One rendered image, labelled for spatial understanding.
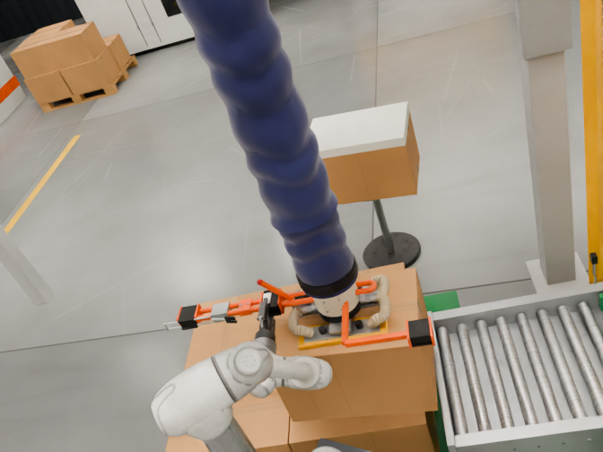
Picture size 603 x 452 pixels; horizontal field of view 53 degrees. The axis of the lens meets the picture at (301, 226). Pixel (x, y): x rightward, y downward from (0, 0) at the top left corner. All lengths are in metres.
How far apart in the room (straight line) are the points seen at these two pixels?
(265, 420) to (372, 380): 0.69
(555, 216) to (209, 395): 2.40
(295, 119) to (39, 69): 7.73
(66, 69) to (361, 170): 6.19
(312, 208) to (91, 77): 7.30
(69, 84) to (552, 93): 7.25
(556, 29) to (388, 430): 1.82
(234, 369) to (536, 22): 1.97
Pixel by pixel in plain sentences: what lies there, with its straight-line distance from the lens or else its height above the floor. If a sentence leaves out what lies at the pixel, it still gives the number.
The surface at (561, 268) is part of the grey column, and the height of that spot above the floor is 0.13.
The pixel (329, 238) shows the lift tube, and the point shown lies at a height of 1.52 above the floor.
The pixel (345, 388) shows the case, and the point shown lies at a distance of 2.43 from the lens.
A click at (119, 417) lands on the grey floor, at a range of 4.11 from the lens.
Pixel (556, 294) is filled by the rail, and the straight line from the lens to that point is 2.97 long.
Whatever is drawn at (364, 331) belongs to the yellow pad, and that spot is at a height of 1.09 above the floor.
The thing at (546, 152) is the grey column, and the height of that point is 0.94.
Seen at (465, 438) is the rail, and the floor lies 0.60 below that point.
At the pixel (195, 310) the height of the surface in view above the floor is 1.23.
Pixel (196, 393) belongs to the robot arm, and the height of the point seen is 1.67.
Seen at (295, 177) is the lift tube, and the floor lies 1.80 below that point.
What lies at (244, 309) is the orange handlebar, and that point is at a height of 1.22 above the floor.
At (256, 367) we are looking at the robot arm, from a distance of 1.51.
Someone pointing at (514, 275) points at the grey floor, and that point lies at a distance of 3.91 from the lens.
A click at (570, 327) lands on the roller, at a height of 0.55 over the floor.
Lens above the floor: 2.76
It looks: 36 degrees down
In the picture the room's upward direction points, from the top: 22 degrees counter-clockwise
